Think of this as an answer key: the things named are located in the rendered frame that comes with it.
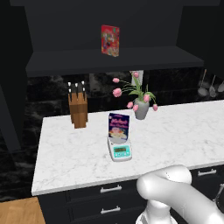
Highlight white digital scale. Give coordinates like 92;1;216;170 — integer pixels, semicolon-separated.
106;136;133;163

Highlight red cereal box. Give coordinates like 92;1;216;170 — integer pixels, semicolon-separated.
101;24;121;58

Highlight dark cabinet door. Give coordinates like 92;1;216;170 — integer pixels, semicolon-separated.
0;0;33;172
176;0;224;81

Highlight blue food box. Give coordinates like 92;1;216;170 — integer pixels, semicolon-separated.
108;112;130;144

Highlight grey vase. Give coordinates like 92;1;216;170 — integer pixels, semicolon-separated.
133;97;151;121

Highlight wooden knife block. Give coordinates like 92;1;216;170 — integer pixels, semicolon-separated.
66;80;89;130

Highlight pink tulips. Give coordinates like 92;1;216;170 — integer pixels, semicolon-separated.
112;71;159;113

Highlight dark drawer front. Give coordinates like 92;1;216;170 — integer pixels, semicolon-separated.
189;164;224;187
64;178;147;206
68;199;148;224

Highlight grey hanging ladle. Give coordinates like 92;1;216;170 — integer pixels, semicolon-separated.
197;68;209;98

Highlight grey hanging spoon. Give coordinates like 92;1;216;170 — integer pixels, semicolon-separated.
208;74;218;99

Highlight white wall socket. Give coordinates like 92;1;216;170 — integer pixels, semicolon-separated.
130;69;144;86

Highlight dark open wall cabinet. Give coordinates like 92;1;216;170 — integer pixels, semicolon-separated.
10;0;221;78

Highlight silver drawer handle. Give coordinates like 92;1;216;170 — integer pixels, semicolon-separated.
100;185;123;194
100;205;122;215
197;168;218;178

